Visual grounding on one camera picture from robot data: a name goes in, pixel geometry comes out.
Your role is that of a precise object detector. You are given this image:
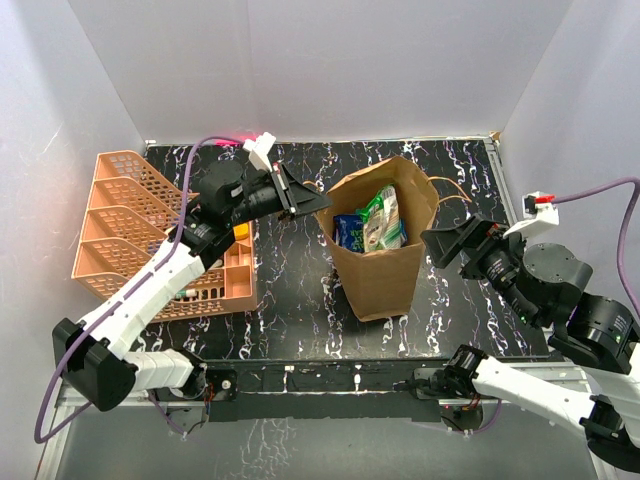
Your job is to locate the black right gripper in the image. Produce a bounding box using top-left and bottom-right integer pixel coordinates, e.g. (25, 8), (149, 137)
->
(418, 212), (541, 327)

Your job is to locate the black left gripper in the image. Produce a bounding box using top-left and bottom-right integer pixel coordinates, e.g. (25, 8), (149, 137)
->
(225, 162), (332, 227)

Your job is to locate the blue snack bag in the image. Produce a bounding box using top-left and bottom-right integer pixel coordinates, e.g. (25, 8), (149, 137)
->
(333, 214), (364, 253)

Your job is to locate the green Chuba snack bag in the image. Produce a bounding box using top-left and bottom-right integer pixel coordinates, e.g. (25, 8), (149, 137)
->
(356, 184), (404, 253)

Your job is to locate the brown paper bag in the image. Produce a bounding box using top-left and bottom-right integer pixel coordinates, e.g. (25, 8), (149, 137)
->
(315, 156), (439, 322)

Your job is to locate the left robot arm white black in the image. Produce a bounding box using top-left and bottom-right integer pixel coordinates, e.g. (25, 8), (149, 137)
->
(52, 161), (332, 412)

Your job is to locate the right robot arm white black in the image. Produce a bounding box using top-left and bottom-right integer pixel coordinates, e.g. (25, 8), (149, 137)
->
(417, 215), (639, 473)

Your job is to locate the yellow object in organizer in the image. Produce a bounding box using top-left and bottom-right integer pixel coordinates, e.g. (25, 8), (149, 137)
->
(233, 223), (250, 241)

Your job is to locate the red LED strip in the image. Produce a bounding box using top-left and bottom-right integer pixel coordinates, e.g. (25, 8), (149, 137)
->
(214, 135), (256, 145)

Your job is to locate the peach plastic desk organizer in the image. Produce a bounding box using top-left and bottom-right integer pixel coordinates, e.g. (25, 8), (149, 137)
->
(72, 150), (258, 322)

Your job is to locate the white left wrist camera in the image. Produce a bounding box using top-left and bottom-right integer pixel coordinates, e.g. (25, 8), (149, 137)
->
(243, 132), (276, 172)

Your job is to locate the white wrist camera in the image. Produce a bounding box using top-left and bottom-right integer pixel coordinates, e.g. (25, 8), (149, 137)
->
(503, 191), (560, 239)
(243, 132), (276, 172)

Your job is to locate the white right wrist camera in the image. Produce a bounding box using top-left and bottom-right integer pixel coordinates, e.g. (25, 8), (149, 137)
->
(503, 191), (560, 239)

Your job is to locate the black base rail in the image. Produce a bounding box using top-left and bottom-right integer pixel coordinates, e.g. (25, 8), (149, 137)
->
(149, 357), (506, 425)

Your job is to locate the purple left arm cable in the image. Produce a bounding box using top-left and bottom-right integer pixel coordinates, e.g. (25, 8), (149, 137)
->
(33, 135), (241, 444)

